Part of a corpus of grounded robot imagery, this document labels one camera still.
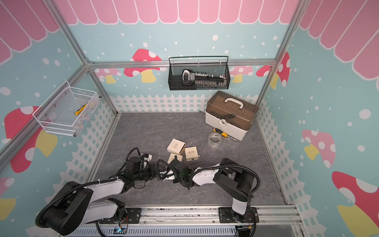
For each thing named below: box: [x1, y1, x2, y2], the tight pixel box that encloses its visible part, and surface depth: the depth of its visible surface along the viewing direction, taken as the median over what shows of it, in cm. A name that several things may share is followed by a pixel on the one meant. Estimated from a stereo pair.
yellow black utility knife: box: [74, 103, 88, 116], surface depth 77 cm
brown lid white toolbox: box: [204, 90, 260, 142], surface depth 98 cm
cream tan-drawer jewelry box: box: [184, 146, 199, 162], surface depth 96 cm
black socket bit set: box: [181, 69, 228, 88], surface depth 91 cm
